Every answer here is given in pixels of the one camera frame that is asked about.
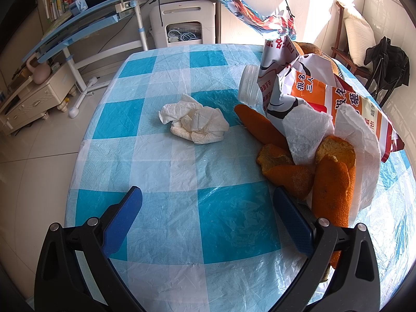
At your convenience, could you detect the blue white checkered tablecloth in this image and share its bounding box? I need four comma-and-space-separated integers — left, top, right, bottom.
63, 43, 416, 312

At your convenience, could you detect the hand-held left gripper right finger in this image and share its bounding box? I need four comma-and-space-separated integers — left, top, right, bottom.
270, 185, 381, 312

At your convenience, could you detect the wooden chair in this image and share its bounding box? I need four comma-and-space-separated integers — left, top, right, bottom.
331, 1, 374, 87

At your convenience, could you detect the white cushion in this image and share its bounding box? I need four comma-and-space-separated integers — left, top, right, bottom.
343, 5, 377, 67

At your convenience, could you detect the white tissue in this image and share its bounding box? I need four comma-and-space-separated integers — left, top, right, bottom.
159, 93, 230, 145

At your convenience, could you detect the white thin plastic bag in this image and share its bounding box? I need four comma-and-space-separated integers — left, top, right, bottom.
282, 104, 381, 219

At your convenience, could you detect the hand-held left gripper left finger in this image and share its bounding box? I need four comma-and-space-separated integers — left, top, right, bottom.
34, 185, 147, 312

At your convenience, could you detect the black folding chair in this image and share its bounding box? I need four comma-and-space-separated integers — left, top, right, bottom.
364, 36, 411, 108

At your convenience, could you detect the pink kettlebell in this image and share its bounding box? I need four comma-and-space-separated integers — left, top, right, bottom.
26, 55, 52, 85

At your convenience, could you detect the dark fruit bowl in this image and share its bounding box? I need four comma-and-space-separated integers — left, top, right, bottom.
331, 57, 348, 79

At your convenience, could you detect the cream tv cabinet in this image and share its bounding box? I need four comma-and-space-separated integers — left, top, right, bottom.
0, 67, 77, 135

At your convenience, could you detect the large long orange peel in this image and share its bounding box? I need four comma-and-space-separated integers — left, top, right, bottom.
311, 154, 356, 270

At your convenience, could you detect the white air purifier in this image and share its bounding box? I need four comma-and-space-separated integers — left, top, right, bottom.
149, 0, 217, 49

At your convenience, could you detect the clear plastic bottle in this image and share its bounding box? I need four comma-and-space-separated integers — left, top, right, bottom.
237, 64, 264, 108

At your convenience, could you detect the blue study desk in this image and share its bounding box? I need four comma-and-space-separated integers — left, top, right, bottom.
22, 0, 157, 119

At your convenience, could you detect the row of books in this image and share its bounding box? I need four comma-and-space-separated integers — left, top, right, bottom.
42, 0, 83, 22

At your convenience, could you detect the orange white snack bag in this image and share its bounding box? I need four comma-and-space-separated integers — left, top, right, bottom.
261, 36, 405, 164

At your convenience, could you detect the printed hanging bag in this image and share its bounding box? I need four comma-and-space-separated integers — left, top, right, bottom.
201, 0, 297, 40

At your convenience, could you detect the small curled orange peel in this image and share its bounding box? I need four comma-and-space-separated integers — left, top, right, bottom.
256, 144, 295, 173

